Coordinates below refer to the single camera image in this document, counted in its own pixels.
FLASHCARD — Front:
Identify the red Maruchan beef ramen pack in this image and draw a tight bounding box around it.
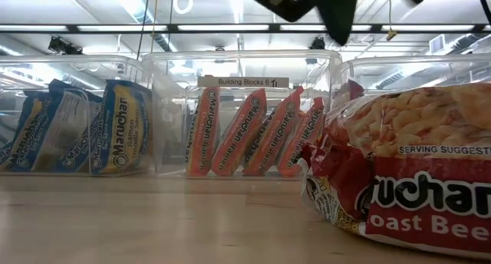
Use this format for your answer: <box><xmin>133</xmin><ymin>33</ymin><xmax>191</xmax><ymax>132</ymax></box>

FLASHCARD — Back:
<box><xmin>293</xmin><ymin>82</ymin><xmax>491</xmax><ymax>260</ymax></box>
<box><xmin>331</xmin><ymin>78</ymin><xmax>366</xmax><ymax>111</ymax></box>

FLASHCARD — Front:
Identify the hanging yellow cord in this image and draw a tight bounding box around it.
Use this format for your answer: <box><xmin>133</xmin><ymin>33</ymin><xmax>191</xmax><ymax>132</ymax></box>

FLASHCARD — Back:
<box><xmin>386</xmin><ymin>0</ymin><xmax>399</xmax><ymax>41</ymax></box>

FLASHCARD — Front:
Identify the hanging black cable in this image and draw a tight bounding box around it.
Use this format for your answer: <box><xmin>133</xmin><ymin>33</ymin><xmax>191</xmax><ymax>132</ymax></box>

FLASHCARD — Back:
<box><xmin>135</xmin><ymin>0</ymin><xmax>151</xmax><ymax>61</ymax></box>

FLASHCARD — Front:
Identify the white hanging ring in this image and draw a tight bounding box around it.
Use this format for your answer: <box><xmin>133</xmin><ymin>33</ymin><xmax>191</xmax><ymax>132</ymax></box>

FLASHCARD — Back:
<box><xmin>172</xmin><ymin>0</ymin><xmax>195</xmax><ymax>15</ymax></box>

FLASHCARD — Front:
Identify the black overhead frame bar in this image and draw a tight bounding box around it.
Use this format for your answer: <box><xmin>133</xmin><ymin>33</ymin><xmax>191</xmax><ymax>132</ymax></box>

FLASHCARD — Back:
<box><xmin>0</xmin><ymin>22</ymin><xmax>491</xmax><ymax>35</ymax></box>

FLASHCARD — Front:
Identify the clear plastic bin with label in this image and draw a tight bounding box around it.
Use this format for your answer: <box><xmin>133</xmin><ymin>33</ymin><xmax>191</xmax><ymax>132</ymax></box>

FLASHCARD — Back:
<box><xmin>141</xmin><ymin>49</ymin><xmax>343</xmax><ymax>180</ymax></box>

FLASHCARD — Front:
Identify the white ceiling vent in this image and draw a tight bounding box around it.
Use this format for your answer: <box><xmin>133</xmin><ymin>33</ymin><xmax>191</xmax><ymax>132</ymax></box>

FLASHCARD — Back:
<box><xmin>428</xmin><ymin>33</ymin><xmax>447</xmax><ymax>54</ymax></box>

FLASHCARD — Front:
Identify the blue Maruchan ramen pack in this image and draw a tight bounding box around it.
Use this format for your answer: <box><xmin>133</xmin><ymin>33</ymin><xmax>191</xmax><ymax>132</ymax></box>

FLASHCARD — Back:
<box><xmin>0</xmin><ymin>89</ymin><xmax>53</xmax><ymax>172</ymax></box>
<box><xmin>55</xmin><ymin>91</ymin><xmax>105</xmax><ymax>173</ymax></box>
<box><xmin>30</xmin><ymin>78</ymin><xmax>90</xmax><ymax>173</ymax></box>
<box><xmin>88</xmin><ymin>78</ymin><xmax>154</xmax><ymax>177</ymax></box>

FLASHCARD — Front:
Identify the orange Maruchan chicken ramen pack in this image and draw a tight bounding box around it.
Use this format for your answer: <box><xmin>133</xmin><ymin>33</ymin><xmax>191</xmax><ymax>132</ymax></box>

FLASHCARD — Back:
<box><xmin>276</xmin><ymin>96</ymin><xmax>326</xmax><ymax>178</ymax></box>
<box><xmin>242</xmin><ymin>85</ymin><xmax>305</xmax><ymax>177</ymax></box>
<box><xmin>185</xmin><ymin>86</ymin><xmax>222</xmax><ymax>178</ymax></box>
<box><xmin>210</xmin><ymin>87</ymin><xmax>269</xmax><ymax>177</ymax></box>

